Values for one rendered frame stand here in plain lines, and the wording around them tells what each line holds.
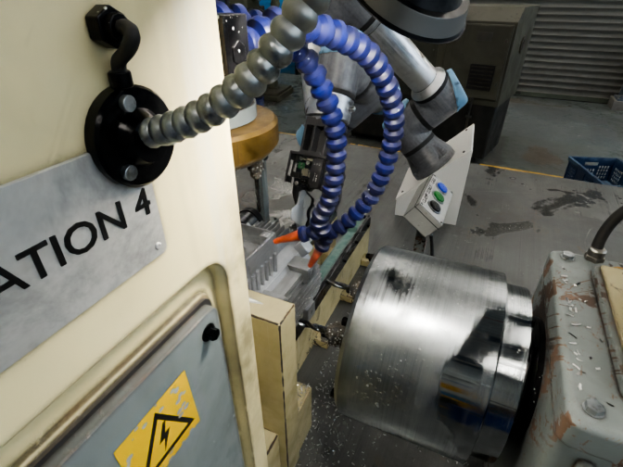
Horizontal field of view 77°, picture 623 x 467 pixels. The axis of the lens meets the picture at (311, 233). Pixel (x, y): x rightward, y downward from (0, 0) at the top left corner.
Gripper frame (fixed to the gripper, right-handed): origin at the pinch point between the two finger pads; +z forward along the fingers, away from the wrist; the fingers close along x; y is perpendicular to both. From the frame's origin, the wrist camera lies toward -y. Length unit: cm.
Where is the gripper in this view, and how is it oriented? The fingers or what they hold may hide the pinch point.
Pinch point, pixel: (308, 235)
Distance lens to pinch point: 70.7
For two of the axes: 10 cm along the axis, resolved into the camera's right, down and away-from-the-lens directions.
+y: -3.6, 0.0, -9.3
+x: 9.1, 2.2, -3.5
